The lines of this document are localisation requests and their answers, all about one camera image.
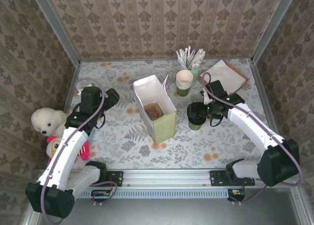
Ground black plastic cup lid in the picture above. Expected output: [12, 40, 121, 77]
[188, 116, 205, 125]

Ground green paper coffee cup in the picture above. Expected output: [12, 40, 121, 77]
[188, 116, 205, 132]

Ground landscape print paper gift bag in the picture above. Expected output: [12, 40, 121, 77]
[132, 74, 177, 145]

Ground white paper napkins stack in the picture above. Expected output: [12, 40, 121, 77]
[200, 59, 247, 94]

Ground stack of green paper cups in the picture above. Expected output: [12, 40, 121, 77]
[176, 70, 194, 97]

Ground mint green holder cup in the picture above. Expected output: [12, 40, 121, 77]
[180, 62, 200, 88]

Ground floral patterned tablecloth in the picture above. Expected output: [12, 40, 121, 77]
[52, 58, 283, 170]

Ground white teddy bear plush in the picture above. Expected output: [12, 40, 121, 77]
[31, 107, 71, 137]

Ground bundle of paper-wrapped straws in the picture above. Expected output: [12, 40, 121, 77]
[176, 46, 207, 71]

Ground pink striped plush doll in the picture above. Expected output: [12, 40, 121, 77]
[46, 136, 91, 162]

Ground grey sheet metal shelf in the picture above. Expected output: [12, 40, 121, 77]
[23, 188, 314, 225]

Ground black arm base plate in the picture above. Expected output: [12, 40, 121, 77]
[209, 170, 256, 187]
[79, 170, 124, 187]

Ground aluminium mounting rail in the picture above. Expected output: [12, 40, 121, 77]
[36, 168, 301, 189]

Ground aluminium frame post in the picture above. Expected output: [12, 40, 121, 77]
[28, 0, 81, 68]
[250, 0, 299, 63]

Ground light blue slotted cable duct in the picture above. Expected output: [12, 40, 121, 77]
[45, 188, 246, 199]

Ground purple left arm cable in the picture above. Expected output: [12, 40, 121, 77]
[40, 78, 118, 225]

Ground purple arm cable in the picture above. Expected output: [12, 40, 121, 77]
[201, 72, 304, 203]
[40, 78, 118, 225]

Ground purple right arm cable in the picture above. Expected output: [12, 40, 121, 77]
[201, 72, 304, 203]

